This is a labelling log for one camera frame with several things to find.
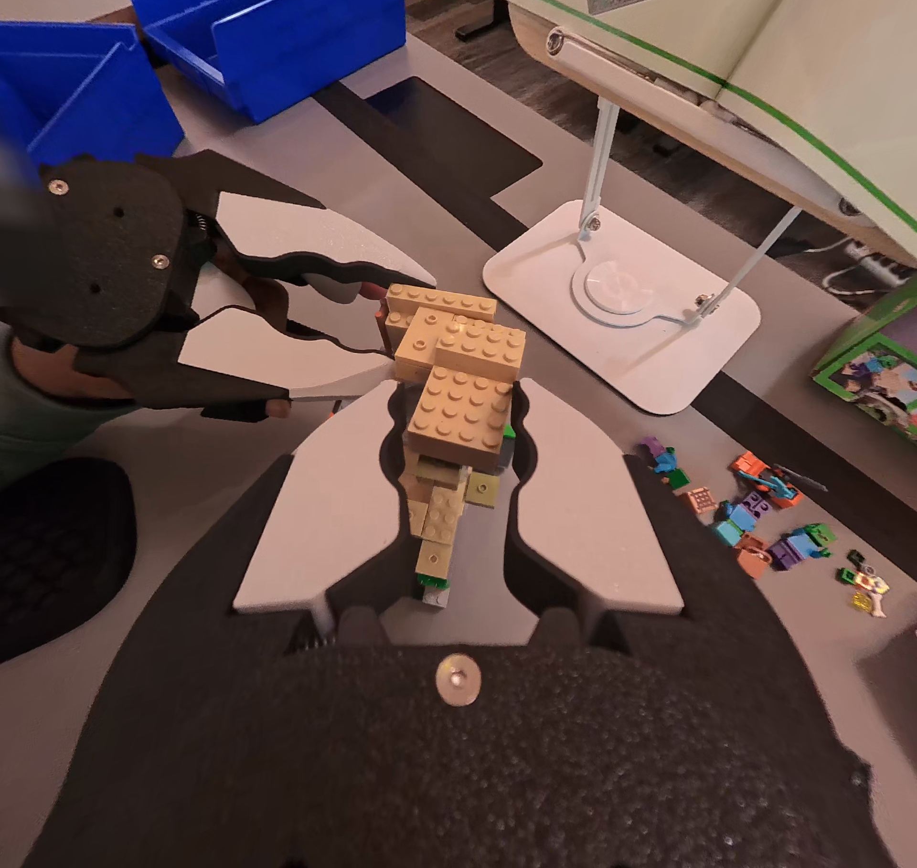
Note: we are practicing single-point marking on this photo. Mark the tan brick plate assembly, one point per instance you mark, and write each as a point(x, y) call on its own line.
point(458, 409)

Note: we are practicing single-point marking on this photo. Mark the grey brick castle model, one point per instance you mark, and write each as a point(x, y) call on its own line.
point(437, 517)

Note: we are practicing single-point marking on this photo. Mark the instruction booklet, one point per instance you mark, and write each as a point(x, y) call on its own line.
point(824, 37)

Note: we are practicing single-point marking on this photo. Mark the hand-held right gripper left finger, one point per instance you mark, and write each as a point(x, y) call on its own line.
point(322, 517)

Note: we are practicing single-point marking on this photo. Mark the person's left forearm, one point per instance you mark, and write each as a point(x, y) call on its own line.
point(43, 431)

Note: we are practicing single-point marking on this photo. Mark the blue plastic bin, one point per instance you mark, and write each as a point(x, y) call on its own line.
point(308, 44)
point(86, 109)

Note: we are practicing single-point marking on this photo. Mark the green toy set box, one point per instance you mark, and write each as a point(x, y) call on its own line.
point(874, 381)

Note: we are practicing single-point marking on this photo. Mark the white book stand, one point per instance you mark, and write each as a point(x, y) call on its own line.
point(623, 352)

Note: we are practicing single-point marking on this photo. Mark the white power strip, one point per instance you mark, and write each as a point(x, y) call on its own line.
point(870, 266)

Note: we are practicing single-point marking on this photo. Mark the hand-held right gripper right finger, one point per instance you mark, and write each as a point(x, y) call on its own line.
point(594, 517)

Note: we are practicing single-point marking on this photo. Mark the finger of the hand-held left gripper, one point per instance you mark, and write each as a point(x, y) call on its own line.
point(243, 352)
point(308, 234)

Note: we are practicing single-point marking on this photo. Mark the pile of colourful toy figures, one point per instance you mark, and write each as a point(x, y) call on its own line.
point(745, 517)

